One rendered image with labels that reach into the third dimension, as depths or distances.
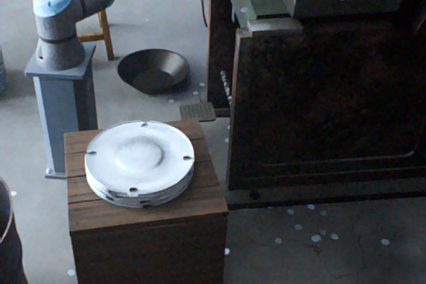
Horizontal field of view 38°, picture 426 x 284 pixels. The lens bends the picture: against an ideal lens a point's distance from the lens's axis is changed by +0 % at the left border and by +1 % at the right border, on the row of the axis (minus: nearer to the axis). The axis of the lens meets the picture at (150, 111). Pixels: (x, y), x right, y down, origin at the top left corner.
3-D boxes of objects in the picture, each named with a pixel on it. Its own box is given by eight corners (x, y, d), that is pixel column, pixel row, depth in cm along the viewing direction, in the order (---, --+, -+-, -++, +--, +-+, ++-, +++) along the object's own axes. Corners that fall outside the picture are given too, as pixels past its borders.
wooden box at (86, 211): (81, 316, 170) (68, 231, 149) (76, 213, 200) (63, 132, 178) (223, 296, 174) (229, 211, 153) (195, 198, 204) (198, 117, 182)
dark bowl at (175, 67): (119, 105, 245) (118, 91, 241) (116, 64, 269) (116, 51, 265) (193, 100, 247) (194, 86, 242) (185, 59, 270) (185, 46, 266)
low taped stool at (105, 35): (56, 29, 295) (47, -37, 274) (106, 23, 298) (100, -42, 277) (61, 67, 268) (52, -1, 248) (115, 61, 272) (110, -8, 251)
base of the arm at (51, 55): (31, 69, 187) (26, 41, 181) (44, 42, 199) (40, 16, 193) (79, 72, 185) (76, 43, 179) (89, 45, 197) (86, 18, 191)
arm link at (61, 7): (29, 30, 186) (22, -11, 178) (64, 14, 193) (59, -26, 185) (53, 44, 179) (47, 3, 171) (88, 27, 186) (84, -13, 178)
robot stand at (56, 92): (43, 178, 214) (23, 72, 186) (56, 143, 228) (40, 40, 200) (96, 181, 211) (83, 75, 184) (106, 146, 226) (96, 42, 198)
